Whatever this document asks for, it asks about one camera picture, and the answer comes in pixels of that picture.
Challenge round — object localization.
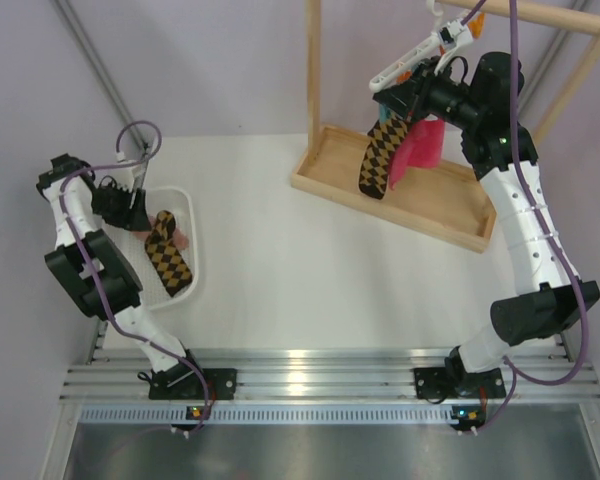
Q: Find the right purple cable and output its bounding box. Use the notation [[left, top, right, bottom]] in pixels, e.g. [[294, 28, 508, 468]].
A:
[[459, 0, 590, 435]]

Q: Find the magenta pink cloth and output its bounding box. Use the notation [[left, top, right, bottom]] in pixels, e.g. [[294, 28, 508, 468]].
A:
[[389, 116, 445, 190]]

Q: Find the orange clothes clip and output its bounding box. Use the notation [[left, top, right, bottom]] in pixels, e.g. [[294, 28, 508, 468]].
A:
[[396, 71, 411, 84], [468, 12, 486, 39]]

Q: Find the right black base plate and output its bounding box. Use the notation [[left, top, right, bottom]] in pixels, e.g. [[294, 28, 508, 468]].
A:
[[413, 367, 507, 403]]

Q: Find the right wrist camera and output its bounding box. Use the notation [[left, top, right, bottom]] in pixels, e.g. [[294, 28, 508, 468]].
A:
[[434, 19, 473, 74]]

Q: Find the teal clothes clip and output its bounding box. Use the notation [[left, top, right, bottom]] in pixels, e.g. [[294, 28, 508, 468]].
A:
[[378, 104, 391, 123]]

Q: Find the pink sock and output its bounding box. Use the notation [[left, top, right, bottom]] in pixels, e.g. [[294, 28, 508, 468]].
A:
[[132, 228, 189, 250]]

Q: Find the brown yellow argyle sock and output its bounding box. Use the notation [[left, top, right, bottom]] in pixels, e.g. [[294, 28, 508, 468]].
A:
[[144, 210, 194, 298], [358, 116, 411, 200]]

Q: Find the white perforated plastic basket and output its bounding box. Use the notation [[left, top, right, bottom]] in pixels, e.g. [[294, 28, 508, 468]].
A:
[[104, 186, 200, 312]]

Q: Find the grey slotted cable duct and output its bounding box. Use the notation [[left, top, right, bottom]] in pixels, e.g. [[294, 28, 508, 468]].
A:
[[79, 403, 487, 425]]

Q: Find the wooden drying rack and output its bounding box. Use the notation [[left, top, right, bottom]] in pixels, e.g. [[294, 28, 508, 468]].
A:
[[291, 1, 600, 253]]

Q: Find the white plastic clip hanger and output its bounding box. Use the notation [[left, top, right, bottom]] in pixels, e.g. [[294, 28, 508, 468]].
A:
[[368, 1, 485, 93]]

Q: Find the aluminium mounting rail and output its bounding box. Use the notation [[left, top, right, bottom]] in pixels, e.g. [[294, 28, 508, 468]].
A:
[[60, 343, 600, 404]]

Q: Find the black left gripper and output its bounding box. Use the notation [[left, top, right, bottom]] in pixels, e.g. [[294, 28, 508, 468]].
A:
[[90, 179, 151, 232]]

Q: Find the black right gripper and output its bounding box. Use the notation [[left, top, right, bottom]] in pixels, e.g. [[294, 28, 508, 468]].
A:
[[374, 56, 481, 132]]

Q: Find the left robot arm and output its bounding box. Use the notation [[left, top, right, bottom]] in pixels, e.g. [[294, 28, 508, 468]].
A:
[[36, 154, 207, 399]]

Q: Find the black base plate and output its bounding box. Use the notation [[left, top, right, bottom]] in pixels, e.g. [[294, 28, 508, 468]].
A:
[[413, 367, 507, 403], [137, 364, 238, 401]]

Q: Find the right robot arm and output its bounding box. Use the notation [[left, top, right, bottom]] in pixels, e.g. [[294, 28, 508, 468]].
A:
[[370, 52, 600, 397]]

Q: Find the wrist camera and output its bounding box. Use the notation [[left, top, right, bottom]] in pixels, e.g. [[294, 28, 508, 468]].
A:
[[110, 145, 159, 193], [434, 19, 473, 74]]

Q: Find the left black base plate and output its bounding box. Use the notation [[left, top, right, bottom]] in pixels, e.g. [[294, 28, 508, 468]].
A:
[[137, 364, 238, 401]]

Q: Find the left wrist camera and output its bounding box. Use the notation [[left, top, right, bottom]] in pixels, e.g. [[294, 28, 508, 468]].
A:
[[110, 145, 159, 193]]

